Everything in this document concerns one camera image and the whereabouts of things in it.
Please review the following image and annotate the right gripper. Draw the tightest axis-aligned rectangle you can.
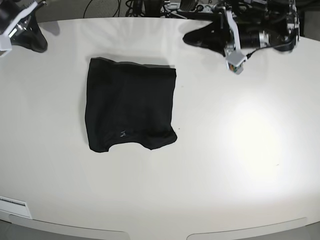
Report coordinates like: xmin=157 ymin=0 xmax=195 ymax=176
xmin=0 ymin=0 xmax=48 ymax=53

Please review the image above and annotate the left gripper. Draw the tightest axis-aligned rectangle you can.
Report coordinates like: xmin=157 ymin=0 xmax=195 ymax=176
xmin=182 ymin=5 xmax=247 ymax=57

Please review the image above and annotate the black T-shirt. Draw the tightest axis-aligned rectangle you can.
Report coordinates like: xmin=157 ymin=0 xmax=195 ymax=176
xmin=84 ymin=57 xmax=178 ymax=153

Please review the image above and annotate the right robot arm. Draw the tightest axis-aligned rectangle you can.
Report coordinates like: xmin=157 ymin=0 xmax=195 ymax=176
xmin=0 ymin=0 xmax=48 ymax=58

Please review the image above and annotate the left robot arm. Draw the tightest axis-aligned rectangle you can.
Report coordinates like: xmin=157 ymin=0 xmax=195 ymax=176
xmin=182 ymin=0 xmax=300 ymax=57

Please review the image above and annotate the white power strip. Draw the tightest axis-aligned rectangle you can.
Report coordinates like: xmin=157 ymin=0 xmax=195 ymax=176
xmin=160 ymin=0 xmax=223 ymax=18

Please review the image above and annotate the white label plate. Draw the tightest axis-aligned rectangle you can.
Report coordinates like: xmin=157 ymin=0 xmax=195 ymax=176
xmin=0 ymin=196 xmax=33 ymax=219

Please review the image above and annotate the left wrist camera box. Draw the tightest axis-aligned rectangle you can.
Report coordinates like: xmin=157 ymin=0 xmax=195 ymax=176
xmin=225 ymin=51 xmax=248 ymax=75

